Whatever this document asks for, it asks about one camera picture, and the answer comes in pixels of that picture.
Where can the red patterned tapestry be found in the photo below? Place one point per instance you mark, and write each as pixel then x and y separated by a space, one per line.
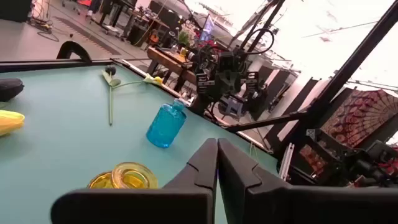
pixel 360 118

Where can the yellow artificial tulip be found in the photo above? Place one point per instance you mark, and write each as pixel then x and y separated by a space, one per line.
pixel 9 121
pixel 154 80

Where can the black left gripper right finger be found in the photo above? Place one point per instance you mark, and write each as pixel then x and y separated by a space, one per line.
pixel 280 205

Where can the teal table mat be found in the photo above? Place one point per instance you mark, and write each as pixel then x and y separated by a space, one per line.
pixel 62 149

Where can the yellow glass vase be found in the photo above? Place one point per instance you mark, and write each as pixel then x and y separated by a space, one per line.
pixel 102 182

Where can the blue glass vase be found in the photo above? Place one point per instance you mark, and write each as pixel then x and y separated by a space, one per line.
pixel 166 124

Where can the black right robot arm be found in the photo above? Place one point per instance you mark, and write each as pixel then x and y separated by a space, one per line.
pixel 205 57

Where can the wooden workbench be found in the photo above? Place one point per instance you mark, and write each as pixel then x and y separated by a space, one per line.
pixel 164 60

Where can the blue-screen background monitor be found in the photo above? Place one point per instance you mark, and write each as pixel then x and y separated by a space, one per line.
pixel 207 29

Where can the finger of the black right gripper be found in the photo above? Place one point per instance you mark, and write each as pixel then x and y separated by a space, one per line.
pixel 223 83
pixel 234 83

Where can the white metal bracket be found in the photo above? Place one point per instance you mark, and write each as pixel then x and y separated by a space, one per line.
pixel 286 161

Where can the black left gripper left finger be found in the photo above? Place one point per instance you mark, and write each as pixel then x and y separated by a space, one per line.
pixel 140 208

